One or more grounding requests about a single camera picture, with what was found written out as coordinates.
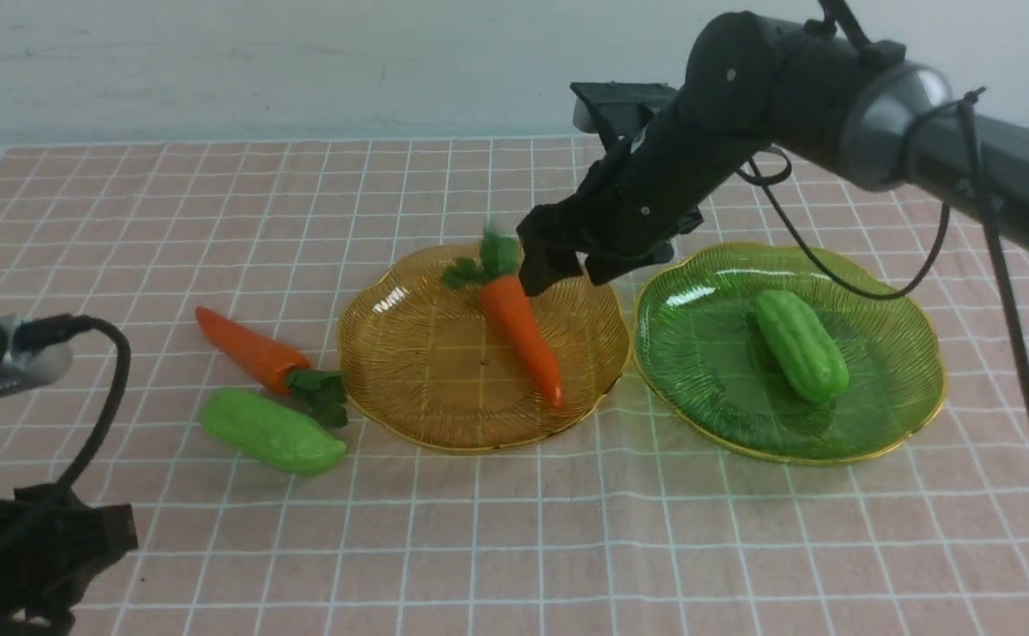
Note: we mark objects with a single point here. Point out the pink checkered tablecloth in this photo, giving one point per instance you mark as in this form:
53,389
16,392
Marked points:
628,524

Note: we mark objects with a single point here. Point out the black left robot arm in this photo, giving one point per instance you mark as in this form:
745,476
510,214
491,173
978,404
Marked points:
46,571

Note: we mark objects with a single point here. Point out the green ribbed plastic plate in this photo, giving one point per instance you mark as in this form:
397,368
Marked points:
698,348

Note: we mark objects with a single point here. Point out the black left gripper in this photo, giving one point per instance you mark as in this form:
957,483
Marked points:
47,571

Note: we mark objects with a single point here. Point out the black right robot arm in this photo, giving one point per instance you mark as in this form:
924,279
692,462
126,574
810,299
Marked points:
819,89

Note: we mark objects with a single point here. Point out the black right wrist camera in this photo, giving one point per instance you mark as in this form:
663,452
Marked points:
617,111

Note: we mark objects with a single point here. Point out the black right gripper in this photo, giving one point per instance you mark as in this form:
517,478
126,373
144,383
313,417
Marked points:
635,199

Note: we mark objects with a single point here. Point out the orange toy carrot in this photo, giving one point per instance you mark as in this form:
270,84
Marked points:
494,274
279,368

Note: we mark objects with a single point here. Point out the green toy gourd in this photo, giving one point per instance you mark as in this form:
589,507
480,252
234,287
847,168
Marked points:
808,356
274,434

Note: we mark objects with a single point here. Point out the amber ribbed plastic plate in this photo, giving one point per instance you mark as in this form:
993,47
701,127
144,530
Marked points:
423,361

